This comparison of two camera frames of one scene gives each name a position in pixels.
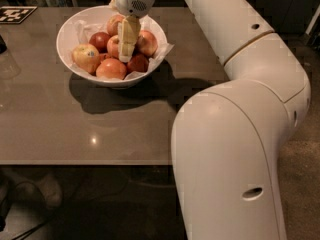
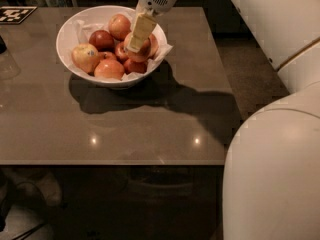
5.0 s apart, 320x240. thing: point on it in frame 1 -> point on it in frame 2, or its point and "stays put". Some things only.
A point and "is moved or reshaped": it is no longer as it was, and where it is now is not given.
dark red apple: [100, 41] stays put
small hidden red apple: [103, 56] stays put
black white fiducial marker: [15, 14] stays put
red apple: [113, 46] is moved or reshaped
